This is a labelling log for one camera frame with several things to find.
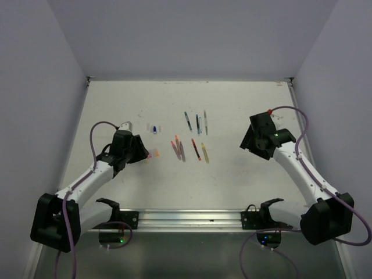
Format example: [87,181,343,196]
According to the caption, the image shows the clear orange pen cap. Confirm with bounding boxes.
[152,148,160,157]

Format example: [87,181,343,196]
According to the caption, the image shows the orange highlighter pen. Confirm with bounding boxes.
[175,135,182,160]

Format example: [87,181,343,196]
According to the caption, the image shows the purple highlighter pen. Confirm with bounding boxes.
[180,141,186,162]

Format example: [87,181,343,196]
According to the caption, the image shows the thin green fineliner pen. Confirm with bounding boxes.
[203,110,208,135]

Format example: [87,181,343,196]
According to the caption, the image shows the yellow highlighter pen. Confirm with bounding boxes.
[201,142,210,163]

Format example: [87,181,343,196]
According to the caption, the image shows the red capped pen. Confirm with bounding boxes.
[191,138,201,161]

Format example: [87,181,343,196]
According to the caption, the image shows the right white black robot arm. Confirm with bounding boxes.
[240,112,354,245]

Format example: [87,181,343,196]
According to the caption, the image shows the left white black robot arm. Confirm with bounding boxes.
[30,130,149,253]

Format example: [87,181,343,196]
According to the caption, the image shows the blue gel pen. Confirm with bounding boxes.
[195,114,201,135]

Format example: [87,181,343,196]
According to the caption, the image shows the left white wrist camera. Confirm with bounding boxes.
[118,121,133,132]

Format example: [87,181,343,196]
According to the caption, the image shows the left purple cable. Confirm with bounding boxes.
[53,121,134,279]

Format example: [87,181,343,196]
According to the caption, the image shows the purple cable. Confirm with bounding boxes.
[238,106,372,279]
[53,121,134,279]

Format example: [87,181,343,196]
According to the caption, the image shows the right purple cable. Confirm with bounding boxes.
[238,106,372,279]

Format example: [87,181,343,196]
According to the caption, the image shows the aluminium right side rail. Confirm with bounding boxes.
[286,77,331,209]

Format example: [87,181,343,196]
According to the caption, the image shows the aluminium rail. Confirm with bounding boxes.
[78,201,312,234]
[286,77,331,209]

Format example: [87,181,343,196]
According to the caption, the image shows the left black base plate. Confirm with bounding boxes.
[93,211,139,230]

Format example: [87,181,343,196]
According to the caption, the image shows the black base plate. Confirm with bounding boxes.
[93,211,139,230]
[240,211,292,230]

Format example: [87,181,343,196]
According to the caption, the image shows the aluminium front rail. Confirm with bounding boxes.
[78,201,312,234]

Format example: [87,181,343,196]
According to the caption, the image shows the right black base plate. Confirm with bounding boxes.
[240,211,292,230]

